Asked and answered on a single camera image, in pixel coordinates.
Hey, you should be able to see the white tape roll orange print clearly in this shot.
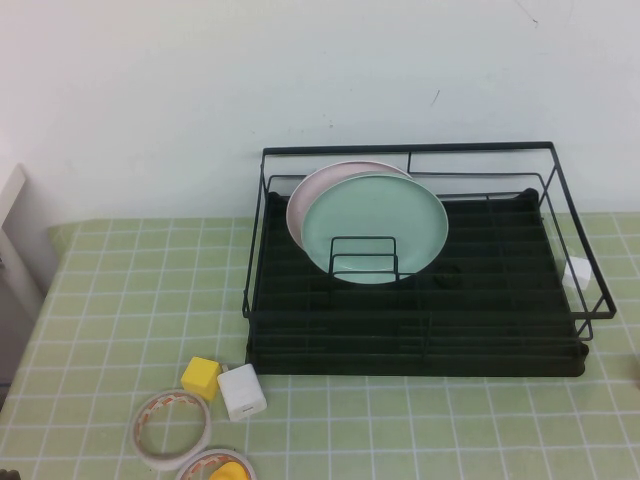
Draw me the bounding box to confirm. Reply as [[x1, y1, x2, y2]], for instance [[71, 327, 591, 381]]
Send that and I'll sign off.
[[174, 448, 256, 480], [132, 388, 213, 472]]

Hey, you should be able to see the white USB charger block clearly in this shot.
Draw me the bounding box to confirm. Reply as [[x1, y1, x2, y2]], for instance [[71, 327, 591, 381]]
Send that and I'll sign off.
[[563, 255, 595, 291], [216, 363, 270, 424]]

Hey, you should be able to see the green checked tablecloth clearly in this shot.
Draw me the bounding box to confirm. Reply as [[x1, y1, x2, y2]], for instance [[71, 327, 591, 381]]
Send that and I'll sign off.
[[0, 212, 640, 480]]

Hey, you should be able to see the pink round plate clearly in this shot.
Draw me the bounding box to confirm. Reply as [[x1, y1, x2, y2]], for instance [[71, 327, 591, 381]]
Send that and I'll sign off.
[[285, 159, 414, 251]]

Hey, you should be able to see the black plastic drain tray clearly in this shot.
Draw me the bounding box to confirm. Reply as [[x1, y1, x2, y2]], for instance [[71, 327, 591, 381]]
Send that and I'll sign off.
[[244, 187, 591, 379]]

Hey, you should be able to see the black wire dish rack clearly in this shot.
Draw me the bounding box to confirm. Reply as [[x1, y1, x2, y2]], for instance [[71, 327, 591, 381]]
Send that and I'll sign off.
[[242, 141, 617, 361]]

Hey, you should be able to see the mint green round plate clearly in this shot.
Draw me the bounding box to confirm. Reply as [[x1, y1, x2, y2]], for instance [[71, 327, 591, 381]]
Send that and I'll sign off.
[[301, 170, 450, 287]]

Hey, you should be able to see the yellow cube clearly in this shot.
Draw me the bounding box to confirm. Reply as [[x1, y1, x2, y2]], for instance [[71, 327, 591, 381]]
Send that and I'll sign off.
[[180, 355, 223, 401]]

